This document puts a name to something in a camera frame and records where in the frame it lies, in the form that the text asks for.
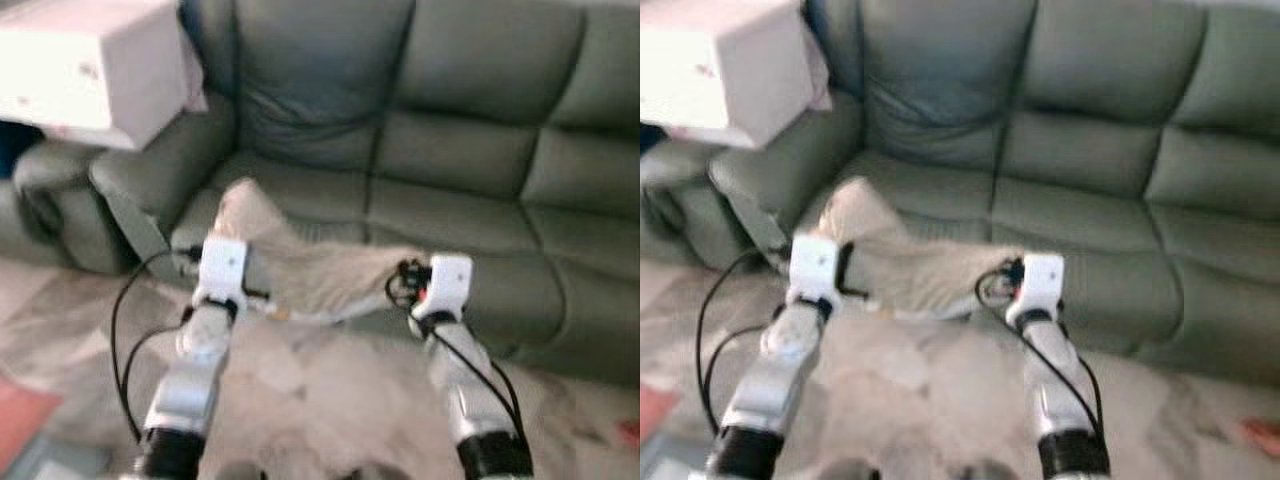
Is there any beige textured pillow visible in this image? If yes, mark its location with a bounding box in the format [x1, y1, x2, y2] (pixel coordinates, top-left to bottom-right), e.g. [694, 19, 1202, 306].
[210, 178, 426, 323]
[812, 177, 1026, 321]

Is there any dark green leather sofa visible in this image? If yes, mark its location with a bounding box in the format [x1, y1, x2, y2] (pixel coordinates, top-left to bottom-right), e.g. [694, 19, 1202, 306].
[640, 0, 1280, 386]
[0, 0, 641, 386]

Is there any white cardboard box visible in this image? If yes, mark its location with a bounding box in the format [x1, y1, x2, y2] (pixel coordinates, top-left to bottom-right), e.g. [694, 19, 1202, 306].
[640, 0, 831, 151]
[0, 0, 209, 151]

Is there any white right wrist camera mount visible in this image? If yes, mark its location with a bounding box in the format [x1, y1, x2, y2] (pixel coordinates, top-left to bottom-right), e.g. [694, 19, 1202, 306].
[415, 253, 474, 319]
[1010, 252, 1066, 321]

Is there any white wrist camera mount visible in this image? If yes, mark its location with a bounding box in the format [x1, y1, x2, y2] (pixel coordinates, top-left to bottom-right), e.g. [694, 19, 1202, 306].
[195, 237, 251, 306]
[788, 233, 843, 306]
[415, 253, 474, 319]
[1010, 252, 1066, 321]

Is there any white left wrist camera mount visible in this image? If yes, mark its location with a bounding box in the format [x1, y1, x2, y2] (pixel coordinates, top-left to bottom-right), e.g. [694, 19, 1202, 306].
[788, 233, 843, 306]
[195, 237, 251, 306]

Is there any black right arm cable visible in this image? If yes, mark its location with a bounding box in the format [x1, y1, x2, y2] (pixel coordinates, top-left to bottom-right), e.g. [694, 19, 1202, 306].
[975, 262, 1106, 441]
[385, 262, 526, 441]

